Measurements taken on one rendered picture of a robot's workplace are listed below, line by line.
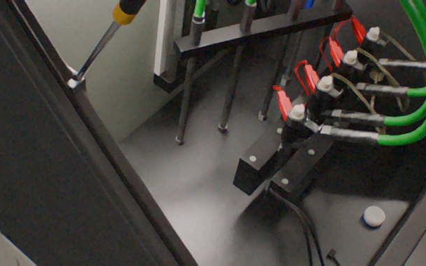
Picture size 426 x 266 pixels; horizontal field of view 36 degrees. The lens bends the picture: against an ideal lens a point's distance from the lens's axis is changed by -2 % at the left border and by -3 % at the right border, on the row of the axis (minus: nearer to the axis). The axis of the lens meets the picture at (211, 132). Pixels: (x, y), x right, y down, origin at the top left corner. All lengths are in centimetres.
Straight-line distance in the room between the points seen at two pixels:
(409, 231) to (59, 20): 64
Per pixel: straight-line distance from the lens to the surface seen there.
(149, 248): 76
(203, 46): 106
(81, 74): 69
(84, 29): 95
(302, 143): 103
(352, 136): 96
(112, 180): 72
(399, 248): 110
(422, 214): 115
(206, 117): 131
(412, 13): 80
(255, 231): 118
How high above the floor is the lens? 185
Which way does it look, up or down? 52 degrees down
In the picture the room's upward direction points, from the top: 12 degrees clockwise
